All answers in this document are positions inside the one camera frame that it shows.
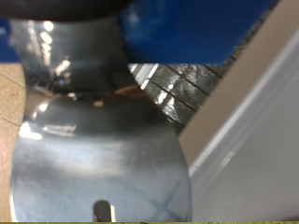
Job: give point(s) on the metal spatula with blue block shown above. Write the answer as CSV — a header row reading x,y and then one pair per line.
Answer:
x,y
99,161

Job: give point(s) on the silver toaster oven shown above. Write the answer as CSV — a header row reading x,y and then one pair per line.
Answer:
x,y
255,155

